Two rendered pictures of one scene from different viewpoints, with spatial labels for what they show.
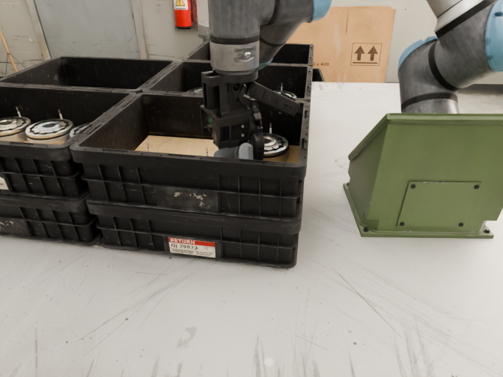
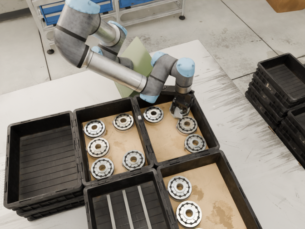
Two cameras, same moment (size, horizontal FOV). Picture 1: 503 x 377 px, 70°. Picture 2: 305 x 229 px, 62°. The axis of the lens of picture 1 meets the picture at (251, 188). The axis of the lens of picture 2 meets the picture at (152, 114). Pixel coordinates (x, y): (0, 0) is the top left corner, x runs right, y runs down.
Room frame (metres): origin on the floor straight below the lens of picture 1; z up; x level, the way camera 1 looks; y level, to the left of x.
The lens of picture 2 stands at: (1.02, 0.66, 1.91)
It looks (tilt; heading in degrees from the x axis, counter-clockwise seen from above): 54 degrees down; 246
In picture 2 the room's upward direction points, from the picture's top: 1 degrees counter-clockwise
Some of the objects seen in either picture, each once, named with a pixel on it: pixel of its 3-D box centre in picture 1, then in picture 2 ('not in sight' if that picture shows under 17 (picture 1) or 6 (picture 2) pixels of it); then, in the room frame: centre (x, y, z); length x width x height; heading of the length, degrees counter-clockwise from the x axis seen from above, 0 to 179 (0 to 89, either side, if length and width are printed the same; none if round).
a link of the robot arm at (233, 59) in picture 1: (236, 55); (184, 84); (0.57, 0.02, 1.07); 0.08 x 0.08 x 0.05
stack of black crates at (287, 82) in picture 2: not in sight; (278, 95); (-0.42, -0.09, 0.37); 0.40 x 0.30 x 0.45; 87
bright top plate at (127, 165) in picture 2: not in sight; (133, 160); (0.89, 0.16, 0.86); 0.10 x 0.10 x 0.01
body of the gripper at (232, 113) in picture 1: (232, 106); (183, 97); (0.57, 0.03, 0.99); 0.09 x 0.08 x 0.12; 119
